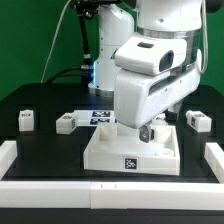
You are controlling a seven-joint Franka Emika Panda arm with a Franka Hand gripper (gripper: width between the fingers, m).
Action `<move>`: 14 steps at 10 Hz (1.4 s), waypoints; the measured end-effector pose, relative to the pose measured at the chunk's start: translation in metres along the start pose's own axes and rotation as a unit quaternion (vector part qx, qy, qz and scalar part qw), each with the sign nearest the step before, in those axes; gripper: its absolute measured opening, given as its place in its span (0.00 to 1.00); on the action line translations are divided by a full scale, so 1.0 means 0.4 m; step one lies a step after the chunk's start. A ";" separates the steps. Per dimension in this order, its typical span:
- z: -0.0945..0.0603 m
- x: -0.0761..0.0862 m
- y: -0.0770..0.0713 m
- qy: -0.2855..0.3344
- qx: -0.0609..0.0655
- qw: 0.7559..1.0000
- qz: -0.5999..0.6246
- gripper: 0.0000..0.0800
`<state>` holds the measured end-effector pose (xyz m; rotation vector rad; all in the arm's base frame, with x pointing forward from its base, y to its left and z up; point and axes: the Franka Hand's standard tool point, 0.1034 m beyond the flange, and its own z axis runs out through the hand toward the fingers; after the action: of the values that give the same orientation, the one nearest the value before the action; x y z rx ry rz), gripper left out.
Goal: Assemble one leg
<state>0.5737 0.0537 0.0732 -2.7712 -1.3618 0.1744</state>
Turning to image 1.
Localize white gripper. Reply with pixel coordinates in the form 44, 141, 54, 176
114, 56, 201, 143

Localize white square tabletop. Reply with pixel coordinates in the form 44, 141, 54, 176
83, 123, 180, 176

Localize white U-shaped obstacle fence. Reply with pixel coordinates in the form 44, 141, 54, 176
0, 141, 224, 211

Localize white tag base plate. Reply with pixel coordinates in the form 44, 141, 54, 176
74, 110, 116, 126

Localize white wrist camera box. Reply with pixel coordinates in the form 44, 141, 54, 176
115, 33, 187, 76

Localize black cables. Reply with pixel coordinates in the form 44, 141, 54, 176
45, 65, 94, 85

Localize white cable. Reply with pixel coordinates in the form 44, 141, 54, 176
40, 0, 73, 84

